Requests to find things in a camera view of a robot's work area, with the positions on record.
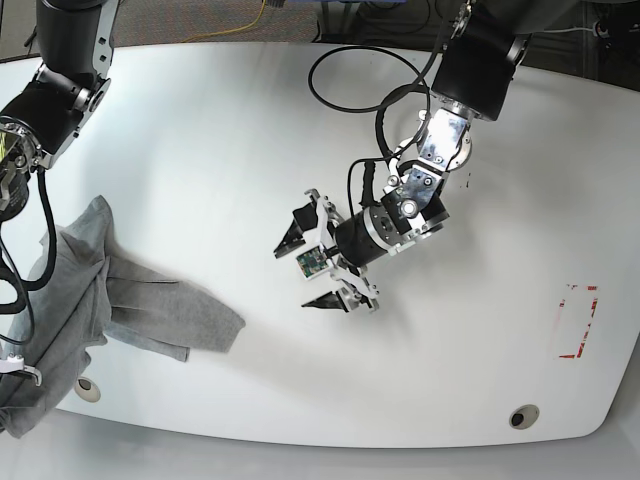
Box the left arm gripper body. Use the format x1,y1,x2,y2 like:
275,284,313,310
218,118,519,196
303,189,379,313

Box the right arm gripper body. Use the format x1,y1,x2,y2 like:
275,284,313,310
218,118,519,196
0,354,41,386

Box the grey t-shirt with black lettering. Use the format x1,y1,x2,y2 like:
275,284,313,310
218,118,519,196
1,196,245,438

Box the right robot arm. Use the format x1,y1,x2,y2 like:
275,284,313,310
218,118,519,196
1,0,120,235

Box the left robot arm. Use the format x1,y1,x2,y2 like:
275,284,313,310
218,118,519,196
274,1,574,312

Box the red tape rectangle marking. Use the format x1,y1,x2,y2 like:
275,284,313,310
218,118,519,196
553,284,600,360

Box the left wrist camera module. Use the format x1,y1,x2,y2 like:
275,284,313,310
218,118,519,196
296,245,334,280

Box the left table cable grommet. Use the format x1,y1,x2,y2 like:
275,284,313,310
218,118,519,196
74,377,101,403

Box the table cable grommet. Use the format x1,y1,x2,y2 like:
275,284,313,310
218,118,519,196
74,377,101,403
509,404,540,430

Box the right table cable grommet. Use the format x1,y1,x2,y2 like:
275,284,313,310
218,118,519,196
509,404,540,430

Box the yellow cable on floor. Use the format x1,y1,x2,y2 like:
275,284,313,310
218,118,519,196
182,0,266,45

